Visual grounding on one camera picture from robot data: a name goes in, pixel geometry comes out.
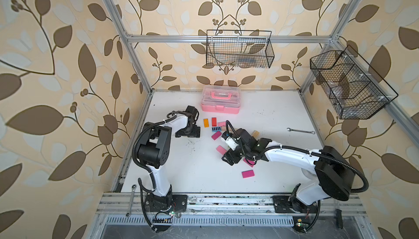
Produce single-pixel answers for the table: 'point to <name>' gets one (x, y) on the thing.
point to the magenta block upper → (216, 135)
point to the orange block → (206, 123)
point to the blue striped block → (216, 129)
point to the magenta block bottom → (247, 173)
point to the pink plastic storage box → (221, 99)
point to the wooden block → (256, 133)
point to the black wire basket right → (352, 87)
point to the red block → (214, 121)
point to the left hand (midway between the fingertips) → (187, 133)
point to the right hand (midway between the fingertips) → (227, 153)
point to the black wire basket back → (242, 48)
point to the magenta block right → (249, 162)
